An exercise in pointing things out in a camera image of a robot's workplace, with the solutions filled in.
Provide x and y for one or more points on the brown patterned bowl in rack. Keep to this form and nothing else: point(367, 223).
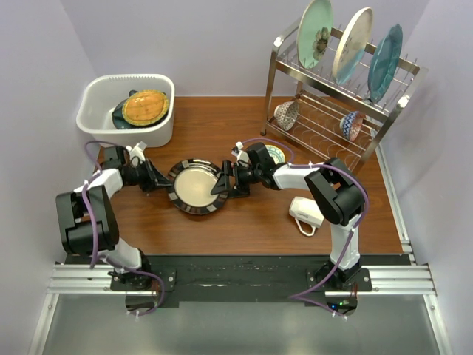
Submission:
point(286, 114)

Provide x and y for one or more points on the teal scalloped plate in rack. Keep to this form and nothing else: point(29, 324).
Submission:
point(384, 63)

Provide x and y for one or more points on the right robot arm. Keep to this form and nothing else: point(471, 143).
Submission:
point(339, 196)

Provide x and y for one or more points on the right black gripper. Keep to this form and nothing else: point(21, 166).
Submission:
point(223, 183)

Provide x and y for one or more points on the yellow teal patterned bowl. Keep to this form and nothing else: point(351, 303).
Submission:
point(276, 154)

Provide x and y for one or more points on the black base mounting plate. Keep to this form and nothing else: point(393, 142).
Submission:
point(240, 279)

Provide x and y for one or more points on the dark blue trivet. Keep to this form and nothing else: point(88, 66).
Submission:
point(142, 109)

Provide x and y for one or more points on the beige blue plate in rack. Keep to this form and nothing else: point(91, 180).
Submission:
point(351, 47)

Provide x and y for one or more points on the blue red bowl in rack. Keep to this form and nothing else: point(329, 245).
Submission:
point(351, 124)

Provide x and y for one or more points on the woven straw round mat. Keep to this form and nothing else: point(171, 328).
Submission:
point(144, 107)

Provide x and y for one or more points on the black patterned rim plate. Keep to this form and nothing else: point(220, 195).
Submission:
point(191, 183)

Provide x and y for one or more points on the white ceramic mug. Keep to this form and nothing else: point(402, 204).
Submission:
point(304, 210)

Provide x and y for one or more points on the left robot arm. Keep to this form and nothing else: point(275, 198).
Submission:
point(87, 223)

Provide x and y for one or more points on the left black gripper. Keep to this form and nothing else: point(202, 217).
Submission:
point(154, 177)

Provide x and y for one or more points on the mint flower plate in rack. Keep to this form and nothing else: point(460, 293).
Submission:
point(314, 33)

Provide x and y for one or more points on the white plastic bin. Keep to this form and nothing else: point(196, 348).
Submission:
point(103, 94)

